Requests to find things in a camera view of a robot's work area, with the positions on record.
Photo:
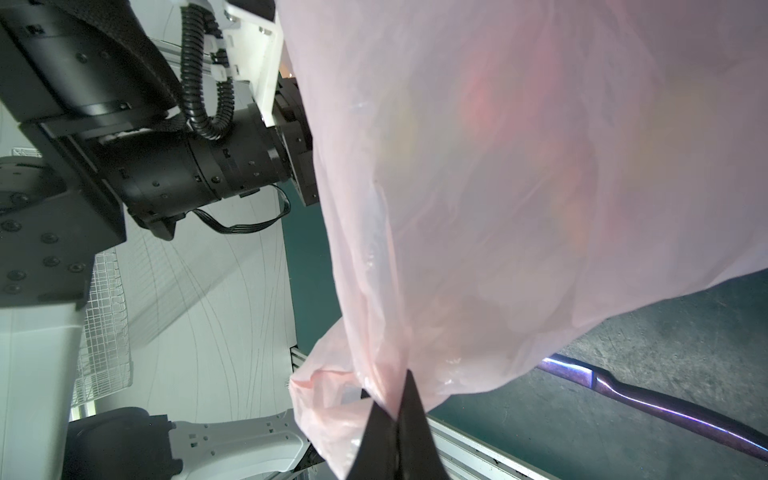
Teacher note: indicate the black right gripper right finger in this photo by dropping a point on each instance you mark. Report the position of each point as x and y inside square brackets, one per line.
[417, 454]

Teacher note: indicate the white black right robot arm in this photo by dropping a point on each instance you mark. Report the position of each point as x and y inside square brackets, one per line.
[130, 443]

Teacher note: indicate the dark purple knife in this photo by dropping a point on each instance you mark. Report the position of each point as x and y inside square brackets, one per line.
[702, 421]

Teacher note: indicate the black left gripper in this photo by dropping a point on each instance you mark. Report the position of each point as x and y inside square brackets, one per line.
[294, 132]

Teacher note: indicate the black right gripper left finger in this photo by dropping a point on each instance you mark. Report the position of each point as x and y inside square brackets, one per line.
[377, 456]

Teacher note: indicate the white wire basket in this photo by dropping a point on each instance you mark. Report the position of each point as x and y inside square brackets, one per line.
[104, 359]

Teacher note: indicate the pink plastic bag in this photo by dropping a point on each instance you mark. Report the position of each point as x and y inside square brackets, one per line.
[497, 178]

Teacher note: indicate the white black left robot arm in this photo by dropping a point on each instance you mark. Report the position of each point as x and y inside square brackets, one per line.
[119, 134]

